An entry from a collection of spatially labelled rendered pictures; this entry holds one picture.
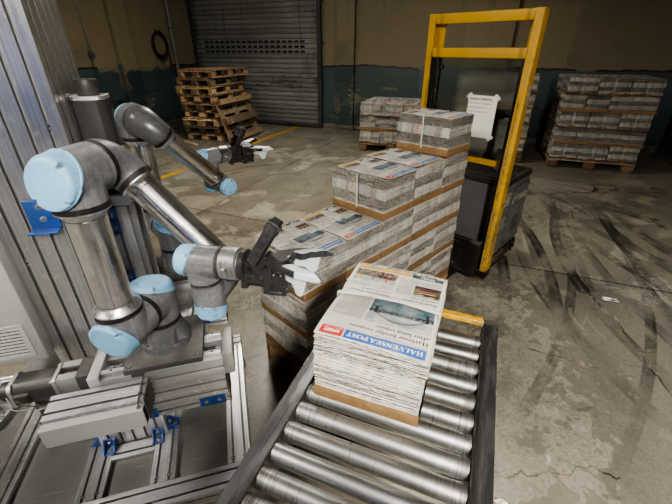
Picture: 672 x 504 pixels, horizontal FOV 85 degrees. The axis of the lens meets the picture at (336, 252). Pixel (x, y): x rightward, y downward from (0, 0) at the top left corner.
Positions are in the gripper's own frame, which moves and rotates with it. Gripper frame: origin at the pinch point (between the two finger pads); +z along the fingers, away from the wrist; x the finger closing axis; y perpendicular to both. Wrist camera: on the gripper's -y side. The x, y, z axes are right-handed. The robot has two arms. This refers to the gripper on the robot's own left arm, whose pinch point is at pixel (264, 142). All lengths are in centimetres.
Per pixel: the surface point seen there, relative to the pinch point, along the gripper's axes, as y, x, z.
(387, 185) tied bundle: 14, 46, 43
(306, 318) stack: 65, 58, -15
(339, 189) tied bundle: 28, 17, 38
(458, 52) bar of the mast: -39, 0, 153
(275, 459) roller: 29, 118, -73
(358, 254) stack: 46, 52, 22
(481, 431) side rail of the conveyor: 24, 147, -31
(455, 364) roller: 27, 130, -15
